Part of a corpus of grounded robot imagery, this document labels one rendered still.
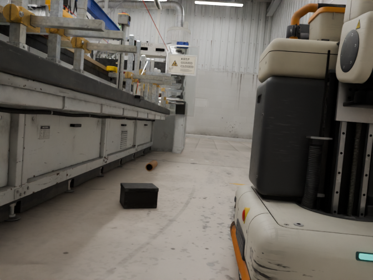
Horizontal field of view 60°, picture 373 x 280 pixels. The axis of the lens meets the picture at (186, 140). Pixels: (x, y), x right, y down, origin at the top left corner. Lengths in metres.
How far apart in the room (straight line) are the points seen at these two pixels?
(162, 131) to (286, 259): 4.79
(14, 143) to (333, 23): 1.36
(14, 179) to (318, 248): 1.29
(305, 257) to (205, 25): 11.54
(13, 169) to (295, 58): 1.25
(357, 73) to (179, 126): 4.59
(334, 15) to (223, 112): 10.53
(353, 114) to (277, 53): 0.30
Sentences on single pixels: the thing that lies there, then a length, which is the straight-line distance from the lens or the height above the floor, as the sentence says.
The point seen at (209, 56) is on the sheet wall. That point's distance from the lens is 11.87.
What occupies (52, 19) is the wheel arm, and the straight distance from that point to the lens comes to 1.20.
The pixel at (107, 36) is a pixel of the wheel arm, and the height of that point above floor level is 0.83.
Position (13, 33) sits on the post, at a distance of 1.20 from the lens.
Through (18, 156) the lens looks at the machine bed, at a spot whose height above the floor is 0.30.
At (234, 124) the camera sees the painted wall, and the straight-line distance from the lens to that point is 11.68.
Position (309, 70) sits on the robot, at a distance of 1.12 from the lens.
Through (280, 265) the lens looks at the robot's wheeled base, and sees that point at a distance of 0.81.
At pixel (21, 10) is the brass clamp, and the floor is 0.82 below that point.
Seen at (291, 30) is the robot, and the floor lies 0.89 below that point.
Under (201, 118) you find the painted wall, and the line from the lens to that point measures 11.63.
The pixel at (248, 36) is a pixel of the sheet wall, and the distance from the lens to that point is 12.12.
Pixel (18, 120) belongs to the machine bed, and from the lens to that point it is 1.62.
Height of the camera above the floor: 0.51
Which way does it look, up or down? 3 degrees down
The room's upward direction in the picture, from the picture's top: 5 degrees clockwise
